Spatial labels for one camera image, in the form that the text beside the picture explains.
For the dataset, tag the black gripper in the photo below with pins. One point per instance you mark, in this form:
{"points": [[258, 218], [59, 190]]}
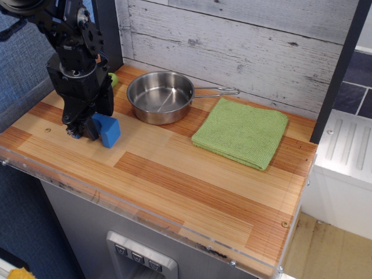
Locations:
{"points": [[84, 93]]}

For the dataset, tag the blue arch-shaped wooden handle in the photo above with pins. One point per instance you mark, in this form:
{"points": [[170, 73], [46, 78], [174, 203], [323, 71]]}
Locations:
{"points": [[107, 127]]}

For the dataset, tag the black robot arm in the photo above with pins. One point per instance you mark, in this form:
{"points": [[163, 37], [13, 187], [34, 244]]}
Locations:
{"points": [[78, 68]]}

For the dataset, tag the clear acrylic edge guard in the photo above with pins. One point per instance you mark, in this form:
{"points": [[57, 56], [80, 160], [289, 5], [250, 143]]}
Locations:
{"points": [[238, 215]]}

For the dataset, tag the stainless steel pan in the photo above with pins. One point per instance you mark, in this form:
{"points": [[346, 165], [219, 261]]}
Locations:
{"points": [[161, 97]]}

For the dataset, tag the grey toy fridge cabinet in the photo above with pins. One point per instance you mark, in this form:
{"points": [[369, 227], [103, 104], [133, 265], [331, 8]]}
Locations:
{"points": [[86, 225]]}

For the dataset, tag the silver dispenser panel with buttons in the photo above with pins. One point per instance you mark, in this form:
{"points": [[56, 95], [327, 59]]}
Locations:
{"points": [[132, 259]]}

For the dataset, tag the yellow object at corner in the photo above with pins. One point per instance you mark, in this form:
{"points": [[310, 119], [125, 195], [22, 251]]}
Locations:
{"points": [[21, 273]]}

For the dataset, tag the green folded cloth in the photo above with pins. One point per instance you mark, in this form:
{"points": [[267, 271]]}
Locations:
{"points": [[242, 133]]}

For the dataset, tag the white ribbed sink unit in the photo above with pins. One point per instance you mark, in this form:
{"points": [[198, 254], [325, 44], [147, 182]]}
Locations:
{"points": [[339, 187]]}

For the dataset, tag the green handled grey spatula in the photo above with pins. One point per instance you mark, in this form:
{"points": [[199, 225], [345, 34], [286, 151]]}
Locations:
{"points": [[114, 79]]}

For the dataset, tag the dark left cabinet post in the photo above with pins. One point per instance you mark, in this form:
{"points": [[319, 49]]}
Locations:
{"points": [[105, 18]]}

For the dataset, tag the dark cabinet post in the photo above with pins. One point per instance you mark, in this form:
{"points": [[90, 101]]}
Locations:
{"points": [[355, 30], [105, 18]]}

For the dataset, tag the dark right cabinet post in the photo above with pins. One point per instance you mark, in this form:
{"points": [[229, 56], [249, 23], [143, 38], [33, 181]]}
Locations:
{"points": [[355, 30]]}

